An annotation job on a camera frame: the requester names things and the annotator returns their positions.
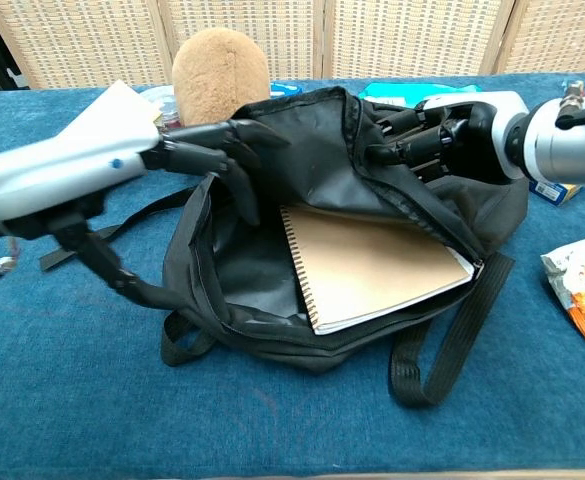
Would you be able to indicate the black fabric backpack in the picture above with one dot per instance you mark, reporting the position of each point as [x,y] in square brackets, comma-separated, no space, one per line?
[252,280]

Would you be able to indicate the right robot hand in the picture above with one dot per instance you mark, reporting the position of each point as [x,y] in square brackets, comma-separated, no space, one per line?
[472,145]

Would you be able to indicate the yellow and blue carton box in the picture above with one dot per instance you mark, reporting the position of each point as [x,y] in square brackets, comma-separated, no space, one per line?
[554,194]

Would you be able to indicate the brown plush toy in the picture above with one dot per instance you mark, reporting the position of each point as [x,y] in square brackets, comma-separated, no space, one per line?
[217,80]

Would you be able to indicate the clear jar with coloured items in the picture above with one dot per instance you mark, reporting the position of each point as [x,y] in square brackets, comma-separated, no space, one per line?
[164,107]

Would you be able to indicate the blue table cloth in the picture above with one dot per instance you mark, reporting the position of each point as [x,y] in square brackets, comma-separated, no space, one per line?
[97,400]

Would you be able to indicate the wicker folding screen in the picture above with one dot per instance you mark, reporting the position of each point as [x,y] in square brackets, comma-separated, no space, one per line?
[397,40]

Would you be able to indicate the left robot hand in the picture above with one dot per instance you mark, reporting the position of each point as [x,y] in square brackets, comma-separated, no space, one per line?
[72,165]

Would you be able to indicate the teal wet wipes pack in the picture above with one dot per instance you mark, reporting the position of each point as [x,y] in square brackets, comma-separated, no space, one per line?
[397,92]

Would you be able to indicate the white book with yellow edge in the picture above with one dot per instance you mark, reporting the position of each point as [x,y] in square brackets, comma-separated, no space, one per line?
[122,102]

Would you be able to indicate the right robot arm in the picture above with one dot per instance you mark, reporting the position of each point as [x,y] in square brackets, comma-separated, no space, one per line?
[567,150]

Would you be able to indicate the blue tissue box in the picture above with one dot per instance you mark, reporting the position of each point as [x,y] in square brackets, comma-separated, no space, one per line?
[287,89]

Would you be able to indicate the kraft cover spiral notebook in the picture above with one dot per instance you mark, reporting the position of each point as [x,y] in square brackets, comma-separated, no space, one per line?
[372,270]

